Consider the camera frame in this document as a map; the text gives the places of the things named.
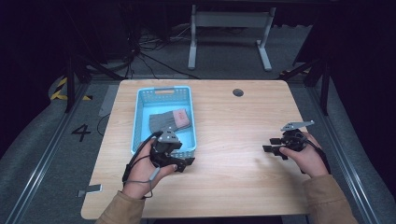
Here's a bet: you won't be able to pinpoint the grey wrist strap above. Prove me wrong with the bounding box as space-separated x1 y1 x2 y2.
123 166 162 200

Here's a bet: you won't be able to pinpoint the thin black looped cable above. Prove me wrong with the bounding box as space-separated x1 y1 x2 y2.
96 113 111 137

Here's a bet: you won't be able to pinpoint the light blue plastic basket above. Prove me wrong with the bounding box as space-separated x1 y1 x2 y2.
130 85 198 160

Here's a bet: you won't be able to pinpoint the person's left hand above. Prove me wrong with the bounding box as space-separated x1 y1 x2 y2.
121 137 178 201

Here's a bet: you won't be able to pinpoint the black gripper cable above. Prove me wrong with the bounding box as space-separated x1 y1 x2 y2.
298 133 332 175
121 131 163 185

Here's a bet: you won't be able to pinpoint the person's right hand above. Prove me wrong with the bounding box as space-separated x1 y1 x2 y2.
278 132 330 179

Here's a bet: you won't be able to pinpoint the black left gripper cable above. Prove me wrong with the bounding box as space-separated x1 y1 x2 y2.
121 131 163 185

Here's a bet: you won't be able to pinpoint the grey metal floor rail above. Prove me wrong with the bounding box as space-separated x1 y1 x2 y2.
306 83 382 224
4 82 92 224

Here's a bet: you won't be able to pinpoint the grey floor tape patch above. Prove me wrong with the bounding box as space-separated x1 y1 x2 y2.
98 84 120 119

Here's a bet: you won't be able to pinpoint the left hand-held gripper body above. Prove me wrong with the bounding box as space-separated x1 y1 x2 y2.
149 129 183 169

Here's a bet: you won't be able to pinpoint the grey glove with pink cuff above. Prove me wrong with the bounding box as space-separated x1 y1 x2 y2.
148 108 191 133

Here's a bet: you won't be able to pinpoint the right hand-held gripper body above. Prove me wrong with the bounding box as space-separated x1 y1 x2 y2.
279 119 316 153

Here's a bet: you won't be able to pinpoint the black metal stand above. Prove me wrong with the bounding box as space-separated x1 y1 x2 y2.
277 57 331 117
64 54 125 114

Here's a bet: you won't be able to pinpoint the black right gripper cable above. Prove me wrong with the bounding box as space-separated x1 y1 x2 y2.
298 133 332 175

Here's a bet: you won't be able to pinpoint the white metal desk frame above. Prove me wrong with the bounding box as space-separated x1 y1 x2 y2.
187 4 277 72

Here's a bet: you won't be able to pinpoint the black floor cables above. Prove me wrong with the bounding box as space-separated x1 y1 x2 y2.
122 24 200 80

